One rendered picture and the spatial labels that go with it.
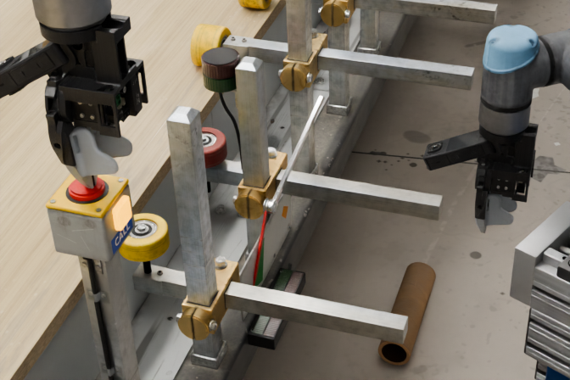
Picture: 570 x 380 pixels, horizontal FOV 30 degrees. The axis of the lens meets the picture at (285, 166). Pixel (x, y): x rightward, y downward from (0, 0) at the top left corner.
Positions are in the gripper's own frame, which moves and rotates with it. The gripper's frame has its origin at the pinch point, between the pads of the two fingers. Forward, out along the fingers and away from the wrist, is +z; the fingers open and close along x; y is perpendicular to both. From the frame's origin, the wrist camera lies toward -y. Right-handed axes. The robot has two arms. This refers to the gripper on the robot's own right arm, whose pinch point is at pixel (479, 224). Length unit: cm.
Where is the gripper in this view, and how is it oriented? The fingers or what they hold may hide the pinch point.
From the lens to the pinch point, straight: 176.2
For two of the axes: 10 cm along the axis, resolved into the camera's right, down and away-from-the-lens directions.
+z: 0.3, 8.1, 5.8
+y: 9.5, 1.6, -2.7
